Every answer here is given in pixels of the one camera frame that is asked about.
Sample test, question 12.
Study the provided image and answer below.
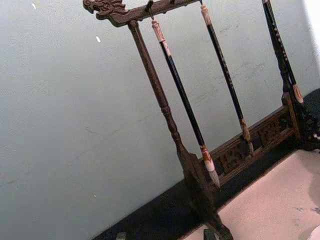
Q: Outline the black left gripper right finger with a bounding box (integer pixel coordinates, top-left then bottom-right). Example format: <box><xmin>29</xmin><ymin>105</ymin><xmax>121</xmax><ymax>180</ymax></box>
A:
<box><xmin>203</xmin><ymin>226</ymin><xmax>216</xmax><ymax>240</ymax></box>

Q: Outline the black table cloth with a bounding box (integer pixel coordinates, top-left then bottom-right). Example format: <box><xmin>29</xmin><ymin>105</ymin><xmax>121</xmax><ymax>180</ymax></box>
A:
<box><xmin>91</xmin><ymin>88</ymin><xmax>320</xmax><ymax>240</ymax></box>

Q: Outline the pale felt writing mat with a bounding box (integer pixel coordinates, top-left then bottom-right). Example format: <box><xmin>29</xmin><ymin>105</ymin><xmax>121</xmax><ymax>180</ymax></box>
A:
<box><xmin>179</xmin><ymin>149</ymin><xmax>320</xmax><ymax>240</ymax></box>

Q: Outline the black brush, white bristle tip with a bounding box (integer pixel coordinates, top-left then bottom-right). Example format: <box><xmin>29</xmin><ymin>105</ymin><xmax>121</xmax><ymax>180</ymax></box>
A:
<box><xmin>150</xmin><ymin>19</ymin><xmax>221</xmax><ymax>189</ymax></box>

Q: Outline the black brush, brown bristle tip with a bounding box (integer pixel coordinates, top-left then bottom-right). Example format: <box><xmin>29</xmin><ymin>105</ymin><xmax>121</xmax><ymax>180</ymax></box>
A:
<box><xmin>199</xmin><ymin>4</ymin><xmax>255</xmax><ymax>156</ymax></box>

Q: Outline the carved dark wooden brush rack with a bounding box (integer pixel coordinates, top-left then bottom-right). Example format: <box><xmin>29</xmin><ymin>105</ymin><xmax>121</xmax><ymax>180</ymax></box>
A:
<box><xmin>82</xmin><ymin>0</ymin><xmax>320</xmax><ymax>240</ymax></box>

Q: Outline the black brush, dark pointed tip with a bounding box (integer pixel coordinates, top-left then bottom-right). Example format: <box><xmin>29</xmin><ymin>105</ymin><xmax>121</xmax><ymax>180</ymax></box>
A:
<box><xmin>261</xmin><ymin>0</ymin><xmax>305</xmax><ymax>105</ymax></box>

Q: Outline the plain pale wall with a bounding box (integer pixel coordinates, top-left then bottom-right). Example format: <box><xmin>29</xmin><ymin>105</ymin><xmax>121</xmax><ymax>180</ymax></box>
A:
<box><xmin>0</xmin><ymin>0</ymin><xmax>320</xmax><ymax>240</ymax></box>

